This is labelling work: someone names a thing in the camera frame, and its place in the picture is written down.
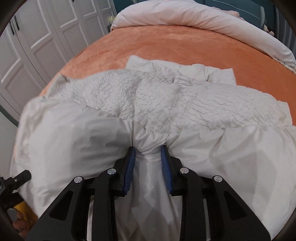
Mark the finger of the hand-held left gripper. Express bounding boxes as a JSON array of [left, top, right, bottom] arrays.
[[0, 170, 31, 210]]

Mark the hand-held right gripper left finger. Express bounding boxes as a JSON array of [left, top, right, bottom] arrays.
[[26, 146, 137, 241]]

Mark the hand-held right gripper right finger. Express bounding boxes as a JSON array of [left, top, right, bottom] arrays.
[[160, 145, 271, 241]]

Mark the white quilted zip jacket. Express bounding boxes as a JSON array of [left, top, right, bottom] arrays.
[[10, 55, 296, 241]]

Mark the person's left hand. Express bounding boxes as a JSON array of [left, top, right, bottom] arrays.
[[13, 212, 30, 240]]

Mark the person's yellow sweater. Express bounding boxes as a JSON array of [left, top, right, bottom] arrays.
[[14, 201, 38, 224]]

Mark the white panel door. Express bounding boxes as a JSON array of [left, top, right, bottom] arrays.
[[0, 113, 20, 176]]

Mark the orange blanket-covered bed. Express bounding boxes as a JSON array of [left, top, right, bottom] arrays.
[[9, 23, 296, 176]]

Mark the white panelled wardrobe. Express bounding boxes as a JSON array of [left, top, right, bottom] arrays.
[[0, 0, 117, 122]]

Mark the pale pink duvet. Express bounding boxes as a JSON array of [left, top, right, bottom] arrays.
[[110, 0, 296, 70]]

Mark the small plush toy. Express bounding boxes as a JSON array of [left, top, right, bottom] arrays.
[[264, 24, 276, 36]]

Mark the grey pleated curtain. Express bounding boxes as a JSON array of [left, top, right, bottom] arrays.
[[273, 13, 296, 56]]

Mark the blue upholstered headboard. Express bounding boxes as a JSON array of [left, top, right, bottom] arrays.
[[196, 0, 274, 29]]

